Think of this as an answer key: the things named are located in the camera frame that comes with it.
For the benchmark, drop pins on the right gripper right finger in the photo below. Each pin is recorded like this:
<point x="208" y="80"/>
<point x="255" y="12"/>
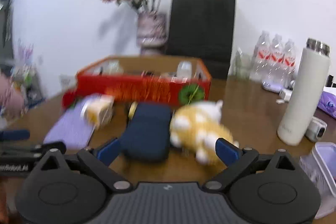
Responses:
<point x="227" y="152"/>

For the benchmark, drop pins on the clear bottle in box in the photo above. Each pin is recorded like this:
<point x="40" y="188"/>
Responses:
<point x="184" y="70"/>

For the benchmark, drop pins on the small white grey device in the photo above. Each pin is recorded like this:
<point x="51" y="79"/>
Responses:
<point x="316" y="129"/>

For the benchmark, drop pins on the navy blue pouch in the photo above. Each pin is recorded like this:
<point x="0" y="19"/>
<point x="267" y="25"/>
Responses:
<point x="147" y="135"/>

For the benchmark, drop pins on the marbled flower vase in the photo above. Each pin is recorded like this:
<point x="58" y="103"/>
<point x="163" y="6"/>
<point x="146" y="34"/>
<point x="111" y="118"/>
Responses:
<point x="151" y="33"/>

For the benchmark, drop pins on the red cardboard box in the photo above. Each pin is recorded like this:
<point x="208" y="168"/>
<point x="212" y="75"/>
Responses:
<point x="145" y="79"/>

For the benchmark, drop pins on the glass jar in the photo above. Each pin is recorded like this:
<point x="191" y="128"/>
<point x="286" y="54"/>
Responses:
<point x="242" y="64"/>

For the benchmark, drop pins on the pack of water bottles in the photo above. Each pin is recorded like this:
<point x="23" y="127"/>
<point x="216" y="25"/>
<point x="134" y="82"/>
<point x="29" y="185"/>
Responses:
<point x="273" y="61"/>

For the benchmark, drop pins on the clear plastic container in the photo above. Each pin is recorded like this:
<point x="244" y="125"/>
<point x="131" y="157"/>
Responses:
<point x="319" y="165"/>

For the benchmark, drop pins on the purple knitted cloth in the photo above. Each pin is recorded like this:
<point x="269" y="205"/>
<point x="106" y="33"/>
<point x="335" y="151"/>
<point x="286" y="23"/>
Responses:
<point x="72" y="128"/>

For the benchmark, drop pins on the black paper bag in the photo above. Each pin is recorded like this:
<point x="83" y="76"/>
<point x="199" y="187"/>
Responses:
<point x="203" y="29"/>

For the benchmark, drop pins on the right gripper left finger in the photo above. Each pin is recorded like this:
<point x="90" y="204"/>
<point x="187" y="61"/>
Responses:
<point x="109" y="151"/>

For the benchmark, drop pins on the white yellow cup toy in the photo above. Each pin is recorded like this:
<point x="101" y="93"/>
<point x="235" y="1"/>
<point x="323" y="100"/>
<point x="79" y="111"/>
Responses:
<point x="98" y="111"/>

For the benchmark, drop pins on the white thermos bottle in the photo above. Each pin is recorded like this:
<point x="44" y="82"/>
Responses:
<point x="311" y="78"/>

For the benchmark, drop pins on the yellow white plush toy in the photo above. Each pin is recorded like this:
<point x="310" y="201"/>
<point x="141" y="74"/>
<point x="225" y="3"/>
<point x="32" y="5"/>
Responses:
<point x="197" y="127"/>

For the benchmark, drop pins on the pale round object in box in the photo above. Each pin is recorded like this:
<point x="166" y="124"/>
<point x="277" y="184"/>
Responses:
<point x="113" y="68"/>

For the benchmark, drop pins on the purple tissue pack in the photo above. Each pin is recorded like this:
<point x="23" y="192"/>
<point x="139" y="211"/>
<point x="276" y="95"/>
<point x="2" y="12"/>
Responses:
<point x="327" y="103"/>

